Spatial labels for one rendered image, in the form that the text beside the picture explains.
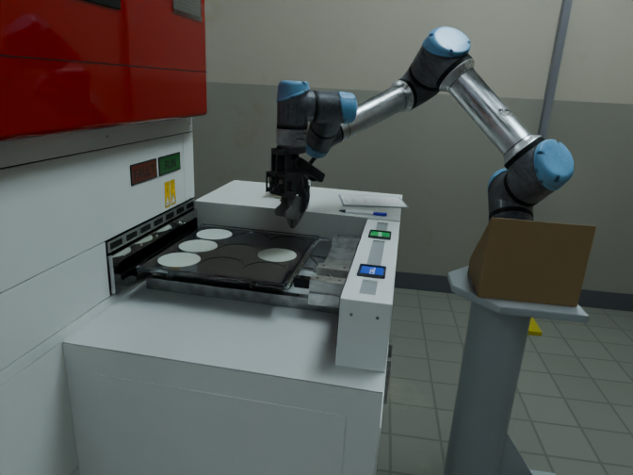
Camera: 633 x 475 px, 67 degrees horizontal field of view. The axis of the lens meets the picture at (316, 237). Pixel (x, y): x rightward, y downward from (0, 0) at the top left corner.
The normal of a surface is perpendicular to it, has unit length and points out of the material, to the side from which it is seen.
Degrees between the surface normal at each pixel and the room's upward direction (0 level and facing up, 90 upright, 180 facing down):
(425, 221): 90
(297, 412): 90
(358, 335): 90
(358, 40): 90
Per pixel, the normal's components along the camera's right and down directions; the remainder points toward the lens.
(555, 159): 0.31, -0.29
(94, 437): -0.19, 0.29
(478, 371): -0.66, 0.20
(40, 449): 0.98, 0.11
